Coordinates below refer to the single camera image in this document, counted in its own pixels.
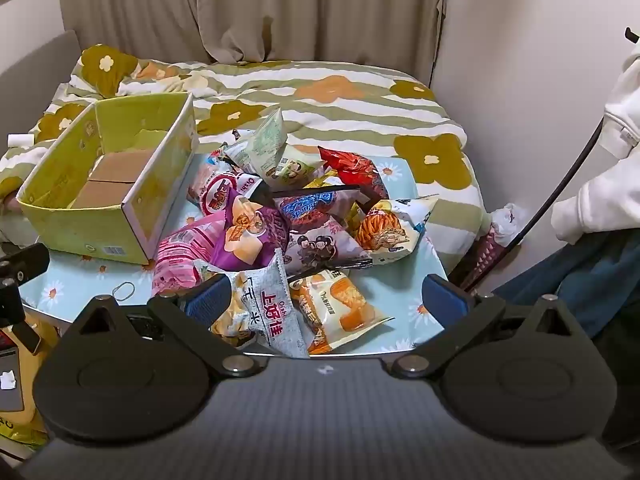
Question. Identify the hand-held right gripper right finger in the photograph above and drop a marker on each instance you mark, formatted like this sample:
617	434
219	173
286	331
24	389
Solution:
444	294

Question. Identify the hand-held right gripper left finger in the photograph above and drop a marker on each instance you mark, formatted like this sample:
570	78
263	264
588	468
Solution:
207	299

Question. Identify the bright pink snack packet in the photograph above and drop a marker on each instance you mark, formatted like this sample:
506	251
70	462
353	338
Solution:
185	255

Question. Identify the grey white snack packet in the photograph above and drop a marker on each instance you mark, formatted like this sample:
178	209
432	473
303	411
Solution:
270	305

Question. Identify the yellow-green cardboard box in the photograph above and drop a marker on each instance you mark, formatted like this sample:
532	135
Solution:
70	230

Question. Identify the purple snack packet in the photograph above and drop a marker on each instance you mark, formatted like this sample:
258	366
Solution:
250	232

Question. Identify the white orange sticks snack packet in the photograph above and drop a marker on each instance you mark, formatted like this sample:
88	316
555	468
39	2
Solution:
385	230

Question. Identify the blue red snack packet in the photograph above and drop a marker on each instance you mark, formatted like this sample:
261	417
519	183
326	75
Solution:
305	207

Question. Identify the pale green snack packet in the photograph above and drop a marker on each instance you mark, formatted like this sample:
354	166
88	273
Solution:
272	140

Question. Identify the light blue daisy tablecloth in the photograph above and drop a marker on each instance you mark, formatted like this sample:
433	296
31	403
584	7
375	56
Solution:
400	290

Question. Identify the dark patterned bag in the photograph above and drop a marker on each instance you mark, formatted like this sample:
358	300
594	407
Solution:
480	260

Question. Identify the rubber band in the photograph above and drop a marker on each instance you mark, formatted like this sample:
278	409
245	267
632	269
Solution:
116	294

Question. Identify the white plastic bag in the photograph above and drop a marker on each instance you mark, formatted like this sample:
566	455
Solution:
510	220

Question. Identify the red white snack packet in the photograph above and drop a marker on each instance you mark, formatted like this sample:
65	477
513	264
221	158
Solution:
222	192

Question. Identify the orange bread snack packet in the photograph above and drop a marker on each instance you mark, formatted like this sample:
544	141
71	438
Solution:
335	310

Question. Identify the pale pink snack packet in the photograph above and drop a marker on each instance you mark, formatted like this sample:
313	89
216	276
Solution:
201	180

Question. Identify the white cartoon figures snack packet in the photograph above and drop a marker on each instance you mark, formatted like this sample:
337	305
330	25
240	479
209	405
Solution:
320	247

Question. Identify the small white object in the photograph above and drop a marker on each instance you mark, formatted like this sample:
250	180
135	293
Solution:
20	140

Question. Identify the person's blue trousers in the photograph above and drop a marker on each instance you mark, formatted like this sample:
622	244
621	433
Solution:
575	280

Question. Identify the white green cartoon snack packet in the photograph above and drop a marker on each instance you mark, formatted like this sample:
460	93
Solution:
295	170

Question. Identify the yellow printed bag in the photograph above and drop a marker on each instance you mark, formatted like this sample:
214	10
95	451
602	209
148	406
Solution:
20	430

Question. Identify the person's white hoodie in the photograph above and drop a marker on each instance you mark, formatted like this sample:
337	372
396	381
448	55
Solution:
605	175

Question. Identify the grey headboard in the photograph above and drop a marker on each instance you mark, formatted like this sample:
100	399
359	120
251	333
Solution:
30	65

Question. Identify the green floral blanket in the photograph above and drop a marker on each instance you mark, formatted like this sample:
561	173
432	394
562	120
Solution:
325	100

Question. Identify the beige curtain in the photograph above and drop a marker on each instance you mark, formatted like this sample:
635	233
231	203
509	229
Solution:
250	10

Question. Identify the black clip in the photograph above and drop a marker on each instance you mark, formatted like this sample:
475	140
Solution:
632	35

